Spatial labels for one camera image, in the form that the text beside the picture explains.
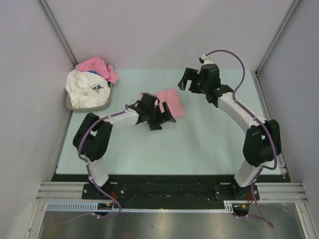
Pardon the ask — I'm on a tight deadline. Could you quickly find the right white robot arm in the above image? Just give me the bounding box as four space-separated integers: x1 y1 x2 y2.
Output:
178 63 282 200

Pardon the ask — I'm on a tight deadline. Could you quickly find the pink t shirt in basket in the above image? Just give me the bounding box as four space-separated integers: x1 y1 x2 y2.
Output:
75 56 119 85

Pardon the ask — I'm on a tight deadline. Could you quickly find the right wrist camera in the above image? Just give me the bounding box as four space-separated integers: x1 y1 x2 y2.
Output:
199 54 214 65

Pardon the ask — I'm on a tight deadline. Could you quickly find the left corner aluminium post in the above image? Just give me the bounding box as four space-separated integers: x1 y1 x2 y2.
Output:
37 0 78 66

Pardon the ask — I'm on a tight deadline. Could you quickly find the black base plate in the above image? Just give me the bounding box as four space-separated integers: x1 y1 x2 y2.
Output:
81 174 261 203

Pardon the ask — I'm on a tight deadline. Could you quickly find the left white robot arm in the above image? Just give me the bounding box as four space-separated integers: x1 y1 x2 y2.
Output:
73 93 176 199

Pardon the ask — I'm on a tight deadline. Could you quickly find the white t shirt in basket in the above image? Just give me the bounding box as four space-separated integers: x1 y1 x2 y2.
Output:
65 69 110 108

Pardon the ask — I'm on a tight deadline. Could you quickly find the aluminium rail frame right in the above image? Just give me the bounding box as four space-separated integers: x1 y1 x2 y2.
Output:
251 70 308 203

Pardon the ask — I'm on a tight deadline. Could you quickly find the slotted grey cable duct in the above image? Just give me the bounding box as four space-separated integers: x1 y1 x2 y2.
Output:
46 201 248 213

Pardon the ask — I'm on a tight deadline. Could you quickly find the blue garment in basket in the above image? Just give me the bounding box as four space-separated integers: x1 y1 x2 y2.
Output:
88 70 101 76

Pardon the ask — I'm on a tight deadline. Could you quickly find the aluminium rail frame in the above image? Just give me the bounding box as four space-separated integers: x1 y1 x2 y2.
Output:
36 182 85 201
251 70 308 203

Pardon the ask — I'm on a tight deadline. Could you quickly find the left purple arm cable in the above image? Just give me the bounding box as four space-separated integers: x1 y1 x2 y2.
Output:
77 104 130 217

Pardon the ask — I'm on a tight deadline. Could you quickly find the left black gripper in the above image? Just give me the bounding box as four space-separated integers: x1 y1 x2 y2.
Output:
146 102 175 130

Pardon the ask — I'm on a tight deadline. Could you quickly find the right corner aluminium post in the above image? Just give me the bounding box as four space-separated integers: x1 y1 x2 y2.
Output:
255 0 303 77

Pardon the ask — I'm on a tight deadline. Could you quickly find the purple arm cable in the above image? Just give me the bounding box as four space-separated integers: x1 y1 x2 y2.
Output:
205 49 279 229
77 104 130 217

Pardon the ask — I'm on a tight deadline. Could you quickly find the grey laundry basket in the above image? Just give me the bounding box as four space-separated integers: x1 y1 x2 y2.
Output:
65 83 114 113

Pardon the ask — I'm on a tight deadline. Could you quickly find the corner aluminium post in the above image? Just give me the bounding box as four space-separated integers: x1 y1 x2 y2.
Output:
255 0 303 77
37 0 78 66

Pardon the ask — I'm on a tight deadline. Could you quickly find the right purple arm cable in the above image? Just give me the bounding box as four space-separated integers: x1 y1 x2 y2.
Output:
205 49 279 229

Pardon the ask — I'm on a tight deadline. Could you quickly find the pink t shirt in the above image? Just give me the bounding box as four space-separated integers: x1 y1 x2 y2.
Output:
151 87 185 118
75 56 119 85

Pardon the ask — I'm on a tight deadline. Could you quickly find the aluminium rail frame left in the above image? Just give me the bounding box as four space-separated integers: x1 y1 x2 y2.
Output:
36 182 85 201

